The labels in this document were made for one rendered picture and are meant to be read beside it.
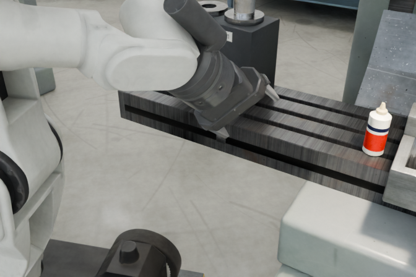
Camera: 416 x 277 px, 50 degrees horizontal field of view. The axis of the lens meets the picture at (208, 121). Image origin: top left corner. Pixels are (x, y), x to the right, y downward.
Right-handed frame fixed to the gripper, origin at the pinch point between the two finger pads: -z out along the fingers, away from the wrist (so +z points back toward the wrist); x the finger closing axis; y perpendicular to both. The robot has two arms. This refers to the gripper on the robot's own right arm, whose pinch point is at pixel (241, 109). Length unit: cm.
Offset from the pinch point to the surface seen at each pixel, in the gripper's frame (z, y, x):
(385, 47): -49, 21, 31
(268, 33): -19.1, 24.7, 9.9
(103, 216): -97, 62, -104
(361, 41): -52, 29, 28
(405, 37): -49, 20, 36
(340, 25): -329, 229, 60
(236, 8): -12.4, 30.4, 7.7
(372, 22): -48, 29, 33
